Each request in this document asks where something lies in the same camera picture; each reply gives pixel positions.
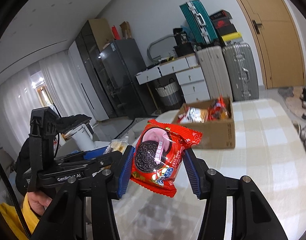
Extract white orange stick snack bag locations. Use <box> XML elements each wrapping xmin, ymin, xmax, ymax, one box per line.
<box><xmin>177</xmin><ymin>107</ymin><xmax>209</xmax><ymax>124</ymax></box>

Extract red oreo pie pack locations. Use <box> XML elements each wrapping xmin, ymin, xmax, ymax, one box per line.
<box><xmin>207</xmin><ymin>96</ymin><xmax>230</xmax><ymax>121</ymax></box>

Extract blue oreo cookie pack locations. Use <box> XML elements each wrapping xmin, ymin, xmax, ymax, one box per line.
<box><xmin>104</xmin><ymin>136</ymin><xmax>129</xmax><ymax>154</ymax></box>

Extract person left hand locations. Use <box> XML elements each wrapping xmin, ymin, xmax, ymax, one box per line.
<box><xmin>27</xmin><ymin>191</ymin><xmax>52</xmax><ymax>216</ymax></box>

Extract SF cardboard box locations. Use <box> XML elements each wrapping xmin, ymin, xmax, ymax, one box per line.
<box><xmin>172</xmin><ymin>97</ymin><xmax>236</xmax><ymax>149</ymax></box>

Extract woven laundry basket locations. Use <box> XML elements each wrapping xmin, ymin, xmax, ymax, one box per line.
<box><xmin>155</xmin><ymin>78</ymin><xmax>183</xmax><ymax>110</ymax></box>

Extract white drawer desk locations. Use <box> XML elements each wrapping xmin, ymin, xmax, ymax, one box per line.
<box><xmin>136</xmin><ymin>54</ymin><xmax>210</xmax><ymax>103</ymax></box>

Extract silver suitcase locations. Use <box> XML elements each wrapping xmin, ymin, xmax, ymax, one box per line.
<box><xmin>222</xmin><ymin>43</ymin><xmax>259</xmax><ymax>101</ymax></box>

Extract beige suitcase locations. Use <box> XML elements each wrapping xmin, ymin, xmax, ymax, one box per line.
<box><xmin>196</xmin><ymin>46</ymin><xmax>233</xmax><ymax>99</ymax></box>

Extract dark grey refrigerator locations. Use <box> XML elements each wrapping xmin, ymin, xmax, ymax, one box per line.
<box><xmin>98</xmin><ymin>39</ymin><xmax>156</xmax><ymax>119</ymax></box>

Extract black bag on desk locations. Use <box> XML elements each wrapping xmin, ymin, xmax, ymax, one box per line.
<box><xmin>173</xmin><ymin>28</ymin><xmax>194</xmax><ymax>57</ymax></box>

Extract stacked shoe boxes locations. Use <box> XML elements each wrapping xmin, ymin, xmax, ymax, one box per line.
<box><xmin>209</xmin><ymin>10</ymin><xmax>243</xmax><ymax>46</ymax></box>

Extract teal suitcase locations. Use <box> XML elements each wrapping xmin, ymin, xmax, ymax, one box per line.
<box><xmin>180</xmin><ymin>0</ymin><xmax>219</xmax><ymax>45</ymax></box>

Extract wooden door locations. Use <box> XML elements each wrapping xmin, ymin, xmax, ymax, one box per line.
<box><xmin>237</xmin><ymin>0</ymin><xmax>306</xmax><ymax>88</ymax></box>

